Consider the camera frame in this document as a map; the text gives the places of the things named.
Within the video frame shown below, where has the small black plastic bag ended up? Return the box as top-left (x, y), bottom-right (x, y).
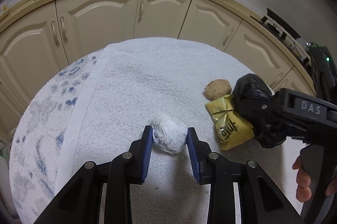
top-left (233, 73), bottom-right (286, 149)

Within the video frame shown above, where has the white plastic bag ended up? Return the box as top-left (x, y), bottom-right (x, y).
top-left (151, 113), bottom-right (188, 154)

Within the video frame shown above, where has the yellow snack wrapper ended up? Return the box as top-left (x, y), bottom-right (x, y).
top-left (206, 94), bottom-right (255, 151)

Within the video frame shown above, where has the cream kitchen cabinet run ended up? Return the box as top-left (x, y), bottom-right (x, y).
top-left (1, 0), bottom-right (315, 139)

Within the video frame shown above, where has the person's right hand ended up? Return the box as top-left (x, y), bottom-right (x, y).
top-left (291, 155), bottom-right (337, 204)

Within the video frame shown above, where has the white towel table cover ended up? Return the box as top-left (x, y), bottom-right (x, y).
top-left (9, 37), bottom-right (304, 223)

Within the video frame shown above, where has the black gas stove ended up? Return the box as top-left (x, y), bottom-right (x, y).
top-left (250, 8), bottom-right (311, 65)

